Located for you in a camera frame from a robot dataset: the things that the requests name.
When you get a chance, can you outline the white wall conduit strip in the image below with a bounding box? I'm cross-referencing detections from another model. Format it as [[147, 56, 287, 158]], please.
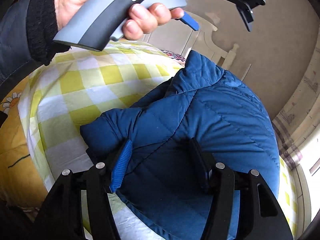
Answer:
[[241, 63, 252, 81]]

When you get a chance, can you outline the floral embroidered pillow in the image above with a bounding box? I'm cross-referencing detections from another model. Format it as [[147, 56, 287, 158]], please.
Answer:
[[161, 50, 185, 64]]

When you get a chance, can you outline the white window sill ledge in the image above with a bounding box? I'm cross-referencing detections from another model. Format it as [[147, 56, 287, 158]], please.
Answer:
[[292, 157, 319, 239]]

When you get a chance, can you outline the striped patterned curtain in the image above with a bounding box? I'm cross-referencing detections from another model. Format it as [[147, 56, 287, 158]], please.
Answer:
[[272, 38, 319, 168]]

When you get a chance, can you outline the blue quilted puffer jacket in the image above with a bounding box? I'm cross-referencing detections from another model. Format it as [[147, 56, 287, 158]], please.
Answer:
[[80, 51, 280, 239]]

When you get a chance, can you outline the yellow daisy quilt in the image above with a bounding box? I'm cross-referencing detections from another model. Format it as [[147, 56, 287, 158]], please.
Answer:
[[0, 77, 47, 208]]

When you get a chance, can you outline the yellow white checkered bed sheet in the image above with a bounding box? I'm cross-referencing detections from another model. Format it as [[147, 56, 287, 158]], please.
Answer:
[[18, 41, 297, 239]]

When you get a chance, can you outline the white wooden headboard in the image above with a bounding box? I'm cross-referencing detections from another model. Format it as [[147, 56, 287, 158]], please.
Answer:
[[141, 12, 239, 70]]

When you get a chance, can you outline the left forearm dark sleeve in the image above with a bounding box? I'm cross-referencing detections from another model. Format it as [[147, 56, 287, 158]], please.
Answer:
[[1, 0, 70, 99]]

